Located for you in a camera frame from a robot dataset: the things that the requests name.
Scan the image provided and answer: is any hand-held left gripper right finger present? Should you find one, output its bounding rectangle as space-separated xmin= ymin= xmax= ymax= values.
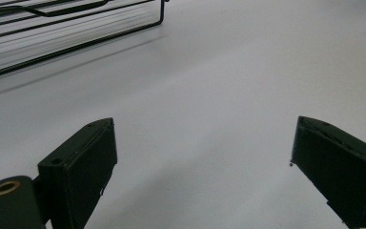
xmin=290 ymin=115 xmax=366 ymax=229

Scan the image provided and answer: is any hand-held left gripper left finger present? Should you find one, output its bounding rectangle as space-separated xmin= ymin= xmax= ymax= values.
xmin=37 ymin=116 xmax=119 ymax=229

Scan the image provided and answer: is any black wire rack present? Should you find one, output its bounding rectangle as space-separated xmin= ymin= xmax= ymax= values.
xmin=0 ymin=0 xmax=170 ymax=82

